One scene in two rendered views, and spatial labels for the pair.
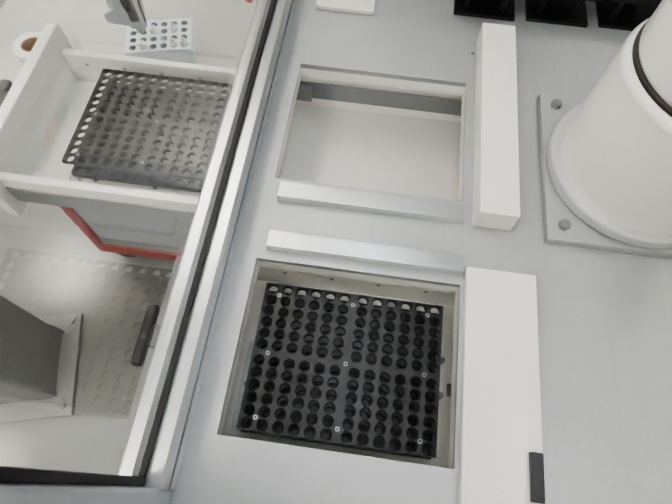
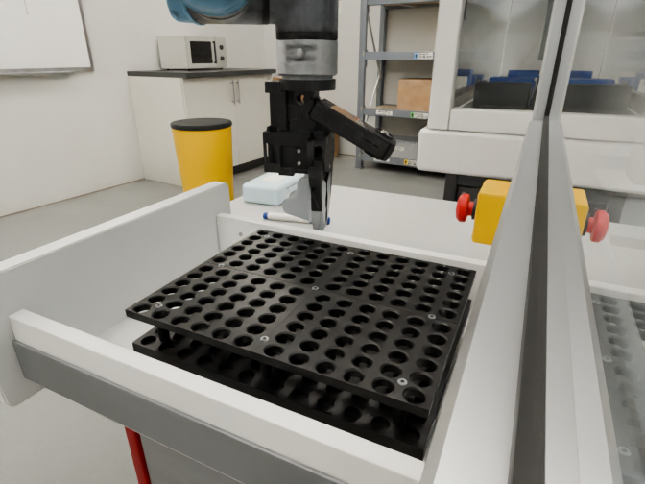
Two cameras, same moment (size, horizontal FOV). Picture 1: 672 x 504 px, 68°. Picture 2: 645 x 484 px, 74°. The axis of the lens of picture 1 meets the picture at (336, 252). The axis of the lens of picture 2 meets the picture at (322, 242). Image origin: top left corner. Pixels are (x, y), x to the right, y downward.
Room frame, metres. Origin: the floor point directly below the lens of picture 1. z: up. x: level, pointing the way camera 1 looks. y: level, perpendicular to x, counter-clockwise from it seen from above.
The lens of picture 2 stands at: (0.20, 0.16, 1.07)
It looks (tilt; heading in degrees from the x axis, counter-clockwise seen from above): 24 degrees down; 21
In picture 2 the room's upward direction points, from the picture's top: straight up
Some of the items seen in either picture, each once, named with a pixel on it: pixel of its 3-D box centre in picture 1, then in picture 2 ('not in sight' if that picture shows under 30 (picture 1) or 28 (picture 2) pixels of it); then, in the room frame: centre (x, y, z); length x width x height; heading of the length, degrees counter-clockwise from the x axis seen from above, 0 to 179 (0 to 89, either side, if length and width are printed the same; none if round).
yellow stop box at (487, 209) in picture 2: not in sight; (492, 211); (0.80, 0.14, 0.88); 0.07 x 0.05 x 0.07; 175
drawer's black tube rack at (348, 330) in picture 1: (344, 369); not in sight; (0.14, -0.02, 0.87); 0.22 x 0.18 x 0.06; 85
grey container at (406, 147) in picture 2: not in sight; (403, 147); (4.53, 0.92, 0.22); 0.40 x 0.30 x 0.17; 79
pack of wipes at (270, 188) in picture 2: not in sight; (275, 186); (1.09, 0.62, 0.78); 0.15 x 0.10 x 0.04; 178
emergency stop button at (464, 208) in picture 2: not in sight; (467, 207); (0.80, 0.17, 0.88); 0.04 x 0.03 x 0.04; 175
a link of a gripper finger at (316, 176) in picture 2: not in sight; (317, 178); (0.72, 0.36, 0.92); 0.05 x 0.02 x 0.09; 9
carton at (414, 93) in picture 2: not in sight; (423, 94); (4.52, 0.77, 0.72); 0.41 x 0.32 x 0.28; 79
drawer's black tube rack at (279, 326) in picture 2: not in sight; (315, 322); (0.48, 0.27, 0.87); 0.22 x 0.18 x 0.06; 85
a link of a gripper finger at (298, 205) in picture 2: not in sight; (303, 207); (0.72, 0.38, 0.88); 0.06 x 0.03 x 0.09; 99
